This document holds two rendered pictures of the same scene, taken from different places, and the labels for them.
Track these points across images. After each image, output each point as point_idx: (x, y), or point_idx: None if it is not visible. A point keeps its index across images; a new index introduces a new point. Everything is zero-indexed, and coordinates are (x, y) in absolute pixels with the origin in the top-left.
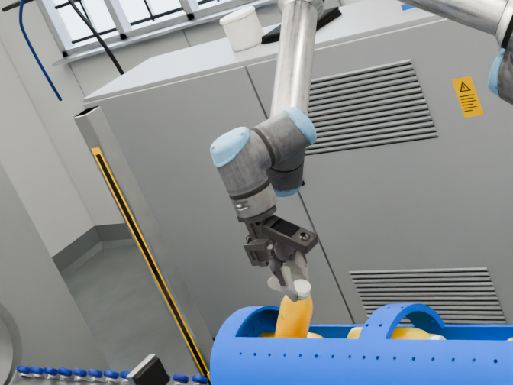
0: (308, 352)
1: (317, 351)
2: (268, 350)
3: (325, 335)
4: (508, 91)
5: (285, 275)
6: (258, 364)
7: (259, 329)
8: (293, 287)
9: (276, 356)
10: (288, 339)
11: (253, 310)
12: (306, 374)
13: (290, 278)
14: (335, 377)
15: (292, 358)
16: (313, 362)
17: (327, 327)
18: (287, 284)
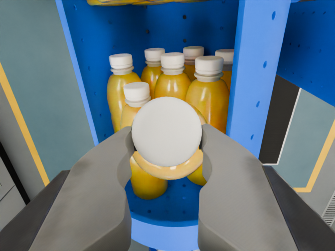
0: (265, 42)
1: (267, 13)
2: (247, 144)
3: (100, 129)
4: None
5: (258, 199)
6: (256, 148)
7: (142, 205)
8: (215, 141)
9: (256, 120)
10: (236, 111)
11: (156, 227)
12: (281, 38)
13: (217, 171)
14: None
15: (264, 81)
16: (278, 21)
17: (95, 127)
18: (252, 162)
